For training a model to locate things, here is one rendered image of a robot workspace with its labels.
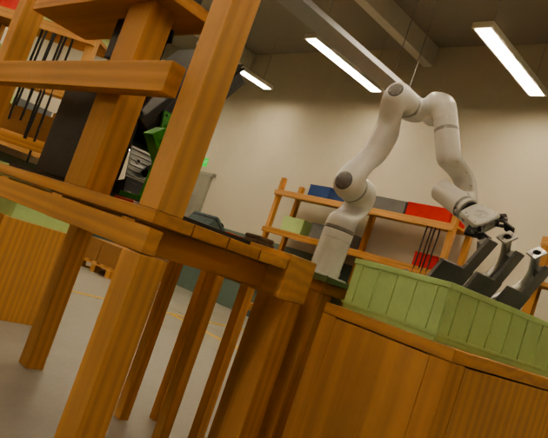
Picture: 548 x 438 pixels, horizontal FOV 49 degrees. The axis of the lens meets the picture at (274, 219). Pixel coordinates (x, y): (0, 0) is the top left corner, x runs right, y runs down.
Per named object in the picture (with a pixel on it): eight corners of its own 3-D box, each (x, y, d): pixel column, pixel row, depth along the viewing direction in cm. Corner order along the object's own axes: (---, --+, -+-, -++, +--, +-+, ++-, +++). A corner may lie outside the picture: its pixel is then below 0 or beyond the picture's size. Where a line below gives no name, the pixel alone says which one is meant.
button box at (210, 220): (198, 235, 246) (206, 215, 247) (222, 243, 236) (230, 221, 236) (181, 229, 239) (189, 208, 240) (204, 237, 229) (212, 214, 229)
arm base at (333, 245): (323, 277, 243) (338, 235, 244) (355, 288, 227) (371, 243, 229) (290, 263, 231) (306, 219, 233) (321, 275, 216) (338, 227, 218)
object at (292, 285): (87, 222, 305) (97, 195, 306) (304, 306, 202) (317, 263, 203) (63, 215, 295) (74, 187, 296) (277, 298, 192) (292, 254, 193)
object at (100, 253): (137, 278, 943) (152, 234, 949) (170, 293, 894) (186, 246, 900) (75, 263, 848) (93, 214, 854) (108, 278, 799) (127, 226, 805)
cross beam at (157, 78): (-6, 85, 251) (2, 65, 252) (176, 98, 162) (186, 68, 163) (-18, 80, 248) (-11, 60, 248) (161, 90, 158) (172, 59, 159)
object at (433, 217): (400, 392, 666) (458, 208, 683) (231, 315, 880) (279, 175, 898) (424, 395, 704) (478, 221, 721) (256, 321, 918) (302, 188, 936)
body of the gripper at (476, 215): (455, 206, 201) (477, 223, 193) (479, 195, 204) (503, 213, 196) (454, 223, 206) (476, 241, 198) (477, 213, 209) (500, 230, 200)
